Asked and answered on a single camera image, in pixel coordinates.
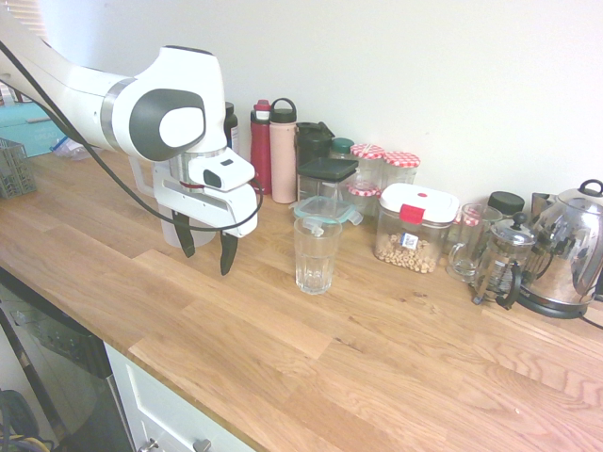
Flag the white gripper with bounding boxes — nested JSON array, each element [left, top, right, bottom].
[[152, 176, 260, 277]]

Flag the translucent pitcher with blue lid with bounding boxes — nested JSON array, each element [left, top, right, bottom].
[[129, 154, 218, 250]]

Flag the red water bottle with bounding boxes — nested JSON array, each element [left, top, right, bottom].
[[249, 99, 273, 196]]

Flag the pink water bottle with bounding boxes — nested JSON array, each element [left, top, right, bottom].
[[269, 97, 299, 204]]

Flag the clear drinking glass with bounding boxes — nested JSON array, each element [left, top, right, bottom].
[[293, 216, 343, 296]]

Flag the dark bottle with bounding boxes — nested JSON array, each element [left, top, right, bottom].
[[224, 101, 240, 154]]

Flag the glass container with teal lid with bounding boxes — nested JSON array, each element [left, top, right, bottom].
[[292, 195, 365, 236]]

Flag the square container with black lid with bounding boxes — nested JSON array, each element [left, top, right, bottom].
[[296, 157, 359, 213]]

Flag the white cabinet drawer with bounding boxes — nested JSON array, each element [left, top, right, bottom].
[[103, 341, 258, 452]]

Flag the small jar with gingham lid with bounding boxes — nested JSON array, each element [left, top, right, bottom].
[[347, 182, 382, 218]]

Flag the clear zip plastic bag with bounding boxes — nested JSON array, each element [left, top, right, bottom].
[[49, 136, 91, 162]]

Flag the jar with green lid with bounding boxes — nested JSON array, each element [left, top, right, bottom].
[[328, 137, 355, 161]]

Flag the tall jar with gingham lid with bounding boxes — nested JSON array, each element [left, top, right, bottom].
[[382, 150, 422, 189], [349, 143, 386, 189]]

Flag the black dishwasher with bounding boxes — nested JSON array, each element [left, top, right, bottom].
[[0, 267, 136, 452]]

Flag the cereal container with white lid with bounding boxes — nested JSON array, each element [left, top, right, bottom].
[[374, 183, 461, 275]]

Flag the grey plastic basket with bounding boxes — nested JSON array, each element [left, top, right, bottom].
[[0, 137, 38, 200]]

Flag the teal bread box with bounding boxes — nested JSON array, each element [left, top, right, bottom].
[[0, 103, 70, 159]]

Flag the clear glass mug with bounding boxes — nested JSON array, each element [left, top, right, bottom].
[[446, 202, 504, 283]]

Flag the window blinds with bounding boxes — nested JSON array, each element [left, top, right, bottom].
[[8, 0, 49, 40]]

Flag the glass French press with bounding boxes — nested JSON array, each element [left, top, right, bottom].
[[472, 211, 538, 312]]

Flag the jar with dark lid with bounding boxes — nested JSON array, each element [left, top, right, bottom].
[[487, 190, 527, 222]]

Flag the black kettle base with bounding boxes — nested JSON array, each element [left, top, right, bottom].
[[515, 291, 593, 320]]

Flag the shiny steel electric kettle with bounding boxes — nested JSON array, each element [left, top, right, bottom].
[[517, 178, 603, 307]]

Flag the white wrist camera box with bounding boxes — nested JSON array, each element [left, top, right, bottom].
[[187, 147, 256, 193]]

